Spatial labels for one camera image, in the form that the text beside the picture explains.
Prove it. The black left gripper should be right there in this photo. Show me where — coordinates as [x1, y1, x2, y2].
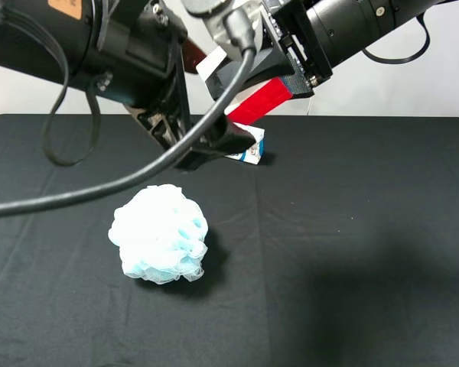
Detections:
[80, 1, 256, 171]

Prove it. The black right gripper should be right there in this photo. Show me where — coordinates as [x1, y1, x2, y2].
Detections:
[205, 1, 332, 101]

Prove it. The multicoloured puzzle cube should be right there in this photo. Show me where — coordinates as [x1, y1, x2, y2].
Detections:
[196, 47, 293, 125]

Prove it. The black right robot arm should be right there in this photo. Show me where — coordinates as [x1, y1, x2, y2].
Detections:
[184, 0, 437, 107]

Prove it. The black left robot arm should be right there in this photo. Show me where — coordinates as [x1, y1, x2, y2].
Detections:
[0, 1, 199, 152]

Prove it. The white blue milk carton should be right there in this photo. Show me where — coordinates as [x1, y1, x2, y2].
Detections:
[226, 123, 265, 165]

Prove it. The blue white bath loofah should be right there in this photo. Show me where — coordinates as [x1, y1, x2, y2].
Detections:
[108, 184, 208, 285]

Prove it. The black tablecloth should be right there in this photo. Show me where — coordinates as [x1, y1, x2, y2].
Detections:
[0, 116, 459, 366]

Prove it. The black left camera cable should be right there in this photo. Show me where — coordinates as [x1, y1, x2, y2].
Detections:
[0, 7, 258, 219]

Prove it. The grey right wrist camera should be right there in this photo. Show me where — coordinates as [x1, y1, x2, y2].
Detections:
[182, 0, 264, 61]

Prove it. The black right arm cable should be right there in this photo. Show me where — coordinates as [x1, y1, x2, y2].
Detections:
[361, 7, 431, 64]

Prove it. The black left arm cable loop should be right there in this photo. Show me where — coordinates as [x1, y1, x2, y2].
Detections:
[7, 7, 102, 167]

